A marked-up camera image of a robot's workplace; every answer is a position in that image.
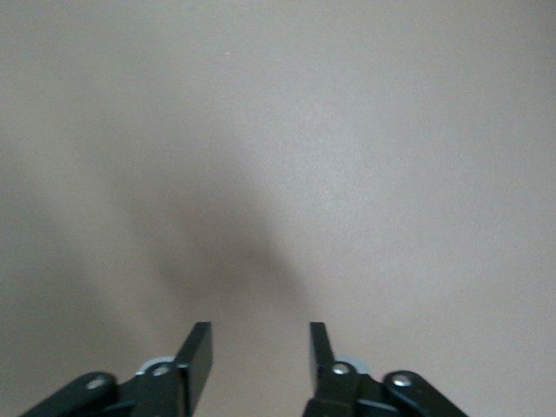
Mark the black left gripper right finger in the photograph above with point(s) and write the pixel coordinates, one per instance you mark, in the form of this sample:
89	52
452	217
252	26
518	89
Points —
330	382

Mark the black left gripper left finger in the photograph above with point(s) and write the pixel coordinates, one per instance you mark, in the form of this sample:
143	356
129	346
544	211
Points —
195	373

